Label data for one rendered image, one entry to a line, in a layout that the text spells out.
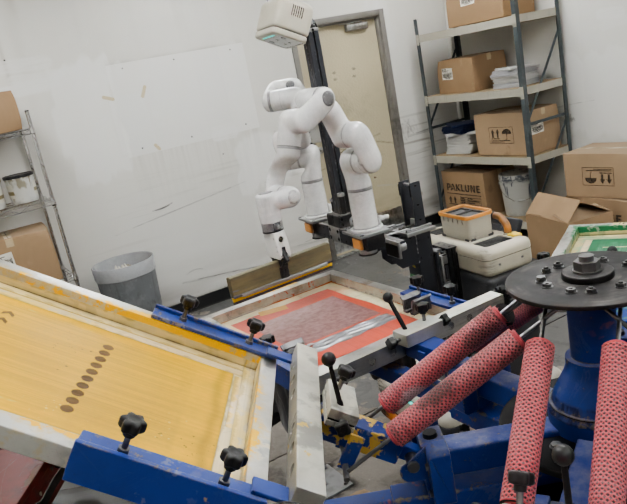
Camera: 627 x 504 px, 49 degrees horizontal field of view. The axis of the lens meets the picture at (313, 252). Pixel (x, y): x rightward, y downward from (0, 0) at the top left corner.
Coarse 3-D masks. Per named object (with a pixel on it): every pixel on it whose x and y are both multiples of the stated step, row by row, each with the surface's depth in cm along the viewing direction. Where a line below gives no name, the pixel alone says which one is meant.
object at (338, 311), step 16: (288, 304) 253; (304, 304) 249; (320, 304) 246; (336, 304) 243; (352, 304) 240; (368, 304) 237; (320, 320) 231; (336, 320) 228; (352, 320) 225; (368, 336) 210; (384, 336) 208
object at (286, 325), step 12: (276, 312) 247; (288, 312) 244; (240, 324) 242; (276, 324) 235; (288, 324) 233; (300, 324) 231; (312, 324) 228; (276, 336) 224; (288, 336) 222; (300, 336) 220; (312, 336) 218; (324, 336) 217; (336, 348) 206; (348, 348) 204
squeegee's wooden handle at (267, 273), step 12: (300, 252) 245; (312, 252) 247; (324, 252) 249; (264, 264) 239; (276, 264) 240; (288, 264) 242; (300, 264) 245; (312, 264) 247; (240, 276) 233; (252, 276) 236; (264, 276) 238; (276, 276) 240; (240, 288) 234; (252, 288) 236
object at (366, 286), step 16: (336, 272) 267; (288, 288) 259; (304, 288) 262; (352, 288) 255; (368, 288) 246; (384, 288) 239; (240, 304) 252; (256, 304) 253; (432, 304) 216; (208, 320) 242; (224, 320) 247
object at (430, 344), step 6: (426, 342) 177; (432, 342) 176; (438, 342) 176; (408, 348) 181; (414, 348) 179; (420, 348) 177; (426, 348) 174; (432, 348) 173; (408, 354) 182; (414, 354) 180; (426, 354) 175
